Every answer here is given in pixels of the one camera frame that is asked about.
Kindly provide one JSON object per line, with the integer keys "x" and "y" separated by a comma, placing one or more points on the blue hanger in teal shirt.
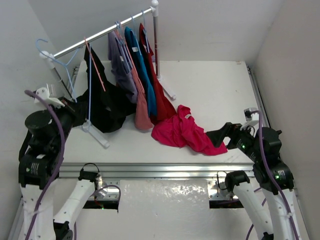
{"x": 135, "y": 32}

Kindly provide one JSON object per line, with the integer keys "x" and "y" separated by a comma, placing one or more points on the teal t-shirt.
{"x": 136, "y": 55}

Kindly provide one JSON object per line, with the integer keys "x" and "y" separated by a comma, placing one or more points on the light blue wire hanger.
{"x": 67, "y": 67}

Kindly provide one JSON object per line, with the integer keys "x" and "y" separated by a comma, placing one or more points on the magenta t-shirt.
{"x": 181, "y": 131}

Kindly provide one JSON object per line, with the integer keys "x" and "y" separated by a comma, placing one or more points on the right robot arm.
{"x": 261, "y": 145}

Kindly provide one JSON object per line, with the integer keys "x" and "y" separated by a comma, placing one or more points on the salmon pink t-shirt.
{"x": 142, "y": 120}

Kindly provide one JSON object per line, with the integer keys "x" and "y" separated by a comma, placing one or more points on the pink wire hanger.
{"x": 94, "y": 63}

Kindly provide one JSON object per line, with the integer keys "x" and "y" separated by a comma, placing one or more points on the black t-shirt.
{"x": 108, "y": 109}

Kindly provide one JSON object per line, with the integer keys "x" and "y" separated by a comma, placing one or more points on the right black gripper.
{"x": 229, "y": 130}

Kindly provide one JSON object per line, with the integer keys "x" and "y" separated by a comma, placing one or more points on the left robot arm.
{"x": 38, "y": 174}

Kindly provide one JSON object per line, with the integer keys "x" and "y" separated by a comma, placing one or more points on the dark red t-shirt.
{"x": 165, "y": 109}

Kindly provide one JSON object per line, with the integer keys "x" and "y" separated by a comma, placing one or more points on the blue hanger in purple shirt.
{"x": 123, "y": 46}

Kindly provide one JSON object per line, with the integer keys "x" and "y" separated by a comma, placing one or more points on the purple t-shirt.
{"x": 120, "y": 67}

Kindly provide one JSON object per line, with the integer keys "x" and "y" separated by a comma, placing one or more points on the silver clothes rack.
{"x": 154, "y": 10}

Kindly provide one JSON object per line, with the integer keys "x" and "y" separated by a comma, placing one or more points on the aluminium rail frame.
{"x": 165, "y": 190}

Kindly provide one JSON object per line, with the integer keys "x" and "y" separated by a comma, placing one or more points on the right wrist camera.
{"x": 251, "y": 117}

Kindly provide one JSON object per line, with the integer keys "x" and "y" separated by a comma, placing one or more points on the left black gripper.
{"x": 69, "y": 108}

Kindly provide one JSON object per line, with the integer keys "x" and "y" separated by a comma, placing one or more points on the blue hanger in red shirt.
{"x": 145, "y": 32}

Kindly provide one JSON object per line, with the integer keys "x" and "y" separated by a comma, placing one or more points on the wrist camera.
{"x": 251, "y": 117}
{"x": 51, "y": 95}

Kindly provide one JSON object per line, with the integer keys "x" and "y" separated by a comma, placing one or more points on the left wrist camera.
{"x": 51, "y": 95}

